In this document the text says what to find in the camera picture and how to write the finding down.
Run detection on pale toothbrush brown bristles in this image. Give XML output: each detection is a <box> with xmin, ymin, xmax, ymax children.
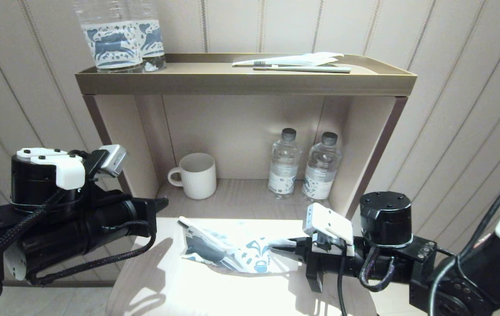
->
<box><xmin>253</xmin><ymin>61</ymin><xmax>352</xmax><ymax>74</ymax></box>

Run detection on white toothbrush black bristles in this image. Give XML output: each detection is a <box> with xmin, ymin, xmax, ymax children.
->
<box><xmin>178</xmin><ymin>216</ymin><xmax>217</xmax><ymax>246</ymax></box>

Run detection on small clear water bottle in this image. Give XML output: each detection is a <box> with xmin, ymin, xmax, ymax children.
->
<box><xmin>269</xmin><ymin>128</ymin><xmax>301</xmax><ymax>199</ymax></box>
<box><xmin>301</xmin><ymin>132</ymin><xmax>342</xmax><ymax>205</ymax></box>

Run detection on white ribbed mug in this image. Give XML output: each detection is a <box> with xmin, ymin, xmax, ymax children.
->
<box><xmin>167</xmin><ymin>152</ymin><xmax>217</xmax><ymax>200</ymax></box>

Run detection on blue patterned zip pouch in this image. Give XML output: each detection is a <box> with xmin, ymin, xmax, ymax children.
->
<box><xmin>180</xmin><ymin>218</ymin><xmax>303</xmax><ymax>273</ymax></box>

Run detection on silver braided right arm cable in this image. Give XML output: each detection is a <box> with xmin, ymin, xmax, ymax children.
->
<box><xmin>359</xmin><ymin>247</ymin><xmax>396</xmax><ymax>293</ymax></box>

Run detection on white paper wrapper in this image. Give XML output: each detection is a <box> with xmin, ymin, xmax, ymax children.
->
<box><xmin>232</xmin><ymin>52</ymin><xmax>345</xmax><ymax>68</ymax></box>

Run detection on beige wooden shelf unit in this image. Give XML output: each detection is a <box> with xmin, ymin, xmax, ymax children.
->
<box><xmin>76</xmin><ymin>53</ymin><xmax>417</xmax><ymax>220</ymax></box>

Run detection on large bottle blue print label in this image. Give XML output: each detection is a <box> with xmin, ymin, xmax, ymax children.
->
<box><xmin>72</xmin><ymin>0</ymin><xmax>145</xmax><ymax>73</ymax></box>
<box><xmin>127</xmin><ymin>0</ymin><xmax>167</xmax><ymax>72</ymax></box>

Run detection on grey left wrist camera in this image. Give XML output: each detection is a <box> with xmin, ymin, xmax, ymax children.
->
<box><xmin>100</xmin><ymin>144</ymin><xmax>127</xmax><ymax>177</ymax></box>

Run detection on black right camera cable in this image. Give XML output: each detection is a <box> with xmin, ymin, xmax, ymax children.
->
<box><xmin>337</xmin><ymin>244</ymin><xmax>350</xmax><ymax>316</ymax></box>

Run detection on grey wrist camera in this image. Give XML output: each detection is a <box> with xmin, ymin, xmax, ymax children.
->
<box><xmin>302</xmin><ymin>203</ymin><xmax>355</xmax><ymax>246</ymax></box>
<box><xmin>100</xmin><ymin>144</ymin><xmax>127</xmax><ymax>177</ymax></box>

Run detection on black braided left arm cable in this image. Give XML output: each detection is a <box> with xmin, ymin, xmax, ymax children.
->
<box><xmin>0</xmin><ymin>189</ymin><xmax>68</xmax><ymax>281</ymax></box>
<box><xmin>28</xmin><ymin>219</ymin><xmax>157</xmax><ymax>286</ymax></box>

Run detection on black left camera bracket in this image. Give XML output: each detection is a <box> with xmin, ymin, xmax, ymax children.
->
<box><xmin>84</xmin><ymin>150</ymin><xmax>111</xmax><ymax>208</ymax></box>

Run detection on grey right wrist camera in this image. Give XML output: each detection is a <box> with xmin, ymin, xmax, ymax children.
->
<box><xmin>302</xmin><ymin>203</ymin><xmax>355</xmax><ymax>246</ymax></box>

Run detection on white right camera bracket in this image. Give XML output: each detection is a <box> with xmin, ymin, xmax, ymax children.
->
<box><xmin>311</xmin><ymin>233</ymin><xmax>356</xmax><ymax>258</ymax></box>

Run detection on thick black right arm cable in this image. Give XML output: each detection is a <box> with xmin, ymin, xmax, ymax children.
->
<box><xmin>428</xmin><ymin>168</ymin><xmax>500</xmax><ymax>316</ymax></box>

